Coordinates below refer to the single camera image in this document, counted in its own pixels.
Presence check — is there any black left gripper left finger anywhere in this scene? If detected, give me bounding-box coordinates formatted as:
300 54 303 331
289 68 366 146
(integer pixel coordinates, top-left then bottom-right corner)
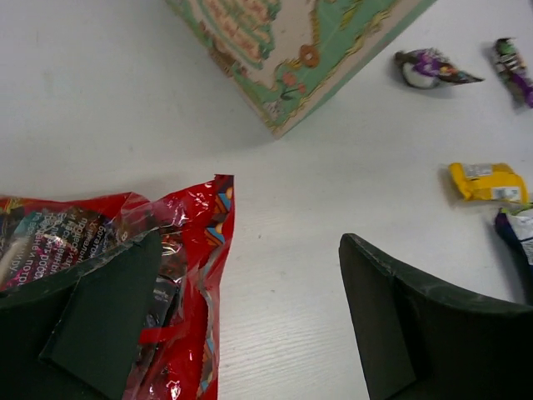
1 231 162 399

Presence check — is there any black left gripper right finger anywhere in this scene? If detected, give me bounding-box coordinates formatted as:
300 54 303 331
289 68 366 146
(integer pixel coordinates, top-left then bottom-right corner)
339 233 532 399

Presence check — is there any red candy bag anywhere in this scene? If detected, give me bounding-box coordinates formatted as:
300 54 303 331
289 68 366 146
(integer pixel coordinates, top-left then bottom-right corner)
1 175 236 399

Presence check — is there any blue purple snack bag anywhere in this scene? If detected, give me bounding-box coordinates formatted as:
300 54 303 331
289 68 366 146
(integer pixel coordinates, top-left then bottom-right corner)
494 203 532 305

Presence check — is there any green paper gift bag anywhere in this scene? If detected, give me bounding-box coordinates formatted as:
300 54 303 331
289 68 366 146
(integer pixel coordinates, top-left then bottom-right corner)
168 0 433 138

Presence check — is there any yellow wrapped snack bar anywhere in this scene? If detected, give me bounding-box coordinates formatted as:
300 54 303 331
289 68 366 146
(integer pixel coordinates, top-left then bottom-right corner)
448 162 529 204

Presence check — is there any purple chocolate egg candy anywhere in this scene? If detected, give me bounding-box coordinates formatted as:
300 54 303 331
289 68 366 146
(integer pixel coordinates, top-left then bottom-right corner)
393 47 484 90

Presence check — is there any dark purple candy bar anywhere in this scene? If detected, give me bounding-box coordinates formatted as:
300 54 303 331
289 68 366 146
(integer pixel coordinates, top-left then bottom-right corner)
491 37 532 108

